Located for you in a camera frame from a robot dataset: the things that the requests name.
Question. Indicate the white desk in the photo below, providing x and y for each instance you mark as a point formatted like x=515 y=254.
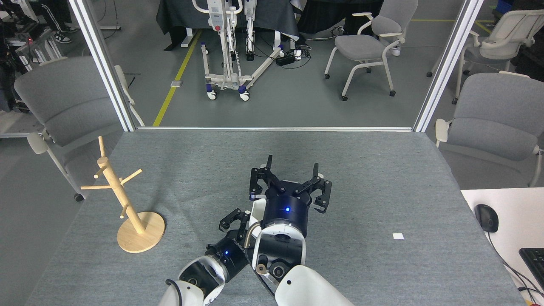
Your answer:
x=514 y=212

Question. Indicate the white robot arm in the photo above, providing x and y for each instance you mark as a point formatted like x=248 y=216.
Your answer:
x=199 y=276
x=284 y=255

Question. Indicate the dark grey table cloth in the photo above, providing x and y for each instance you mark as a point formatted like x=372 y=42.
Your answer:
x=272 y=15

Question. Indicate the metal floor outlet plate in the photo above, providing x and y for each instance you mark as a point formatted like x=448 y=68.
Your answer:
x=176 y=83

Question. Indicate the silver table edge rail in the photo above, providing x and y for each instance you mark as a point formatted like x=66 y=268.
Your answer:
x=272 y=128

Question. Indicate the black equipment rack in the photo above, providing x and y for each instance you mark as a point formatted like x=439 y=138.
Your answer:
x=12 y=46

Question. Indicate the wooden cup rack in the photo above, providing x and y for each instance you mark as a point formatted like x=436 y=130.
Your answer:
x=140 y=236

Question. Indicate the black power strip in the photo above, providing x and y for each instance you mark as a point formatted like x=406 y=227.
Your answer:
x=285 y=59

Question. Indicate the person's leg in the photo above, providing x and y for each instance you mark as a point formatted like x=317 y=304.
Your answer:
x=59 y=21

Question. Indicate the white mesh office chair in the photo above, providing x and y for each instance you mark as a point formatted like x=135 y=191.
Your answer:
x=510 y=29

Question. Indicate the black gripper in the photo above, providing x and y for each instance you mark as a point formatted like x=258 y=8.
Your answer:
x=284 y=210
x=229 y=253

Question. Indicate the white faceted cup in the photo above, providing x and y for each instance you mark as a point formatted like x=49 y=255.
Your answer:
x=256 y=212

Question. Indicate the grey chair with white frame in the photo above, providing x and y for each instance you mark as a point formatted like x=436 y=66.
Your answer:
x=361 y=46
x=68 y=102
x=497 y=114

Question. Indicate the silver frame post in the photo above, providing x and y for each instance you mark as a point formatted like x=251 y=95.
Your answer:
x=446 y=68
x=104 y=68

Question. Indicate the black computer mouse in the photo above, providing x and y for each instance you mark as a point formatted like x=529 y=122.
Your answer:
x=486 y=217

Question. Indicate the black keyboard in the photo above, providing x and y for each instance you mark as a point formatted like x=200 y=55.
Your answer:
x=535 y=263

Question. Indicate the white stand on wheels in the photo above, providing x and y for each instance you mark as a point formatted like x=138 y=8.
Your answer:
x=225 y=51

